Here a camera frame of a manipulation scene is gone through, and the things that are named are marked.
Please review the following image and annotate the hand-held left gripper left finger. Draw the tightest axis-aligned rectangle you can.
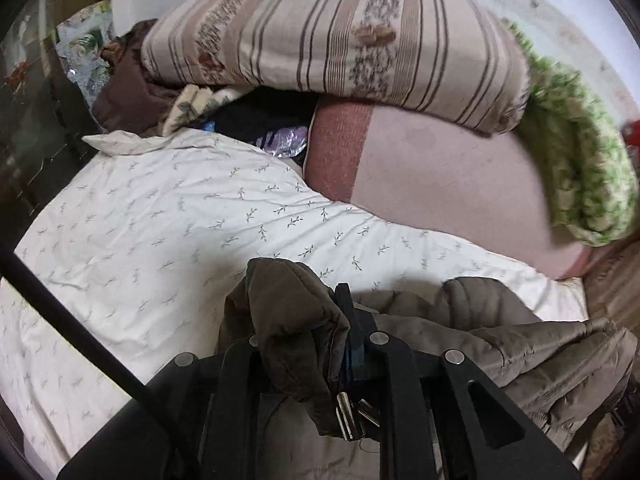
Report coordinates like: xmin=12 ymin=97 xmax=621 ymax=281
xmin=57 ymin=341 xmax=268 ymax=480

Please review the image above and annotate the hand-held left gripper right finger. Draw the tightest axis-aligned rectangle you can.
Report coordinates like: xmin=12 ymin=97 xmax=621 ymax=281
xmin=334 ymin=283 xmax=583 ymax=480

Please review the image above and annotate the brown hooded padded jacket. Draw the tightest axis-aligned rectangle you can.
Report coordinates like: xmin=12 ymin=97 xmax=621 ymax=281
xmin=215 ymin=257 xmax=638 ymax=480

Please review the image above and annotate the white leaf-print bed sheet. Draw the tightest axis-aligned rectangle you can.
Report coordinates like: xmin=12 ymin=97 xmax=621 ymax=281
xmin=0 ymin=130 xmax=588 ymax=480

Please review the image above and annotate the pink folded blanket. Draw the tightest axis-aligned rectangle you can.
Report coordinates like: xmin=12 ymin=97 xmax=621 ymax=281
xmin=302 ymin=95 xmax=593 ymax=281

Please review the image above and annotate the purple plastic bag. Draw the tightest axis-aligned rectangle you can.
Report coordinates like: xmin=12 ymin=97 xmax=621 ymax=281
xmin=255 ymin=126 xmax=308 ymax=158

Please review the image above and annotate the black cloth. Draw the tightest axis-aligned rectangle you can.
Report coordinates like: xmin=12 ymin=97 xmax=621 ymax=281
xmin=212 ymin=87 xmax=321 ymax=161

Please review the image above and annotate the cream floral cloth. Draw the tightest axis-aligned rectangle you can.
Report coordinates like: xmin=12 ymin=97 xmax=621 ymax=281
xmin=159 ymin=84 xmax=251 ymax=137

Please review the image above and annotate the green patterned blanket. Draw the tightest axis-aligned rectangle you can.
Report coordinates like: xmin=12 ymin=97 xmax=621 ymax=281
xmin=505 ymin=17 xmax=640 ymax=247

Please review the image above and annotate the dark brown cloth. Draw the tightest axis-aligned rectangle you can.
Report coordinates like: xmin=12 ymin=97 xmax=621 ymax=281
xmin=92 ymin=19 xmax=186 ymax=137

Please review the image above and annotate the striped beige pillow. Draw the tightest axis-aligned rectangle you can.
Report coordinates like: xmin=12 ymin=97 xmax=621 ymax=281
xmin=140 ymin=0 xmax=531 ymax=136

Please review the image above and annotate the wooden wardrobe with glass door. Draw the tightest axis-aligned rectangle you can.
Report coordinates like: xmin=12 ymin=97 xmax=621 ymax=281
xmin=0 ymin=0 xmax=101 ymax=241

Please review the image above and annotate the floral plastic bag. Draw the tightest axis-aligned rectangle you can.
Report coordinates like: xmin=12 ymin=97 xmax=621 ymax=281
xmin=54 ymin=2 xmax=118 ymax=106

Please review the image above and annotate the black cable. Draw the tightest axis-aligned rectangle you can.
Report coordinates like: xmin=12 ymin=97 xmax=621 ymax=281
xmin=0 ymin=250 xmax=206 ymax=480

